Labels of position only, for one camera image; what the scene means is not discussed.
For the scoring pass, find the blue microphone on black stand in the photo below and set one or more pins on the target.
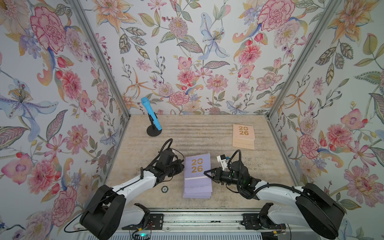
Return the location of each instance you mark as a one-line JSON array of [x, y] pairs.
[[155, 128]]

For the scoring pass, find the small black round disc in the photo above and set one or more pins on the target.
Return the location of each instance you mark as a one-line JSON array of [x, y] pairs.
[[165, 189]]

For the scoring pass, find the peach 2026 calendar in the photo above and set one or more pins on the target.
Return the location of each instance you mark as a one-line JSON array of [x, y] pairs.
[[243, 136]]

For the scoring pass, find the right aluminium corner post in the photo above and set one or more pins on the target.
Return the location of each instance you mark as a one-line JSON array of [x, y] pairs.
[[324, 20]]

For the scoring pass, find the aluminium corner post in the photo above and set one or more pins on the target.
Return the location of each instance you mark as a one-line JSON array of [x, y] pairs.
[[92, 39], [324, 20]]

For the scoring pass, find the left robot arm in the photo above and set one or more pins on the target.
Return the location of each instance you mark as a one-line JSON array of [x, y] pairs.
[[106, 212]]

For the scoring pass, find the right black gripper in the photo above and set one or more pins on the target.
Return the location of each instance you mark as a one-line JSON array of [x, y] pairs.
[[218, 175]]

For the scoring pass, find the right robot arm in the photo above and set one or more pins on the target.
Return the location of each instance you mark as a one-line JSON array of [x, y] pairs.
[[307, 206]]

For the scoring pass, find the purple calendar back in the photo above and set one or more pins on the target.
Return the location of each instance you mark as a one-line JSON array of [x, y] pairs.
[[196, 184]]

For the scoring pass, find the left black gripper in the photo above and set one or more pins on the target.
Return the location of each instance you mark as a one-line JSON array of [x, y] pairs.
[[180, 167]]

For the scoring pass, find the left aluminium corner post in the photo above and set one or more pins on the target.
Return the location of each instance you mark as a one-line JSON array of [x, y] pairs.
[[92, 39]]

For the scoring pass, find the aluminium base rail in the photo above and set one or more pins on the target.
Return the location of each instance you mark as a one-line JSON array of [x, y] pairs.
[[228, 224]]

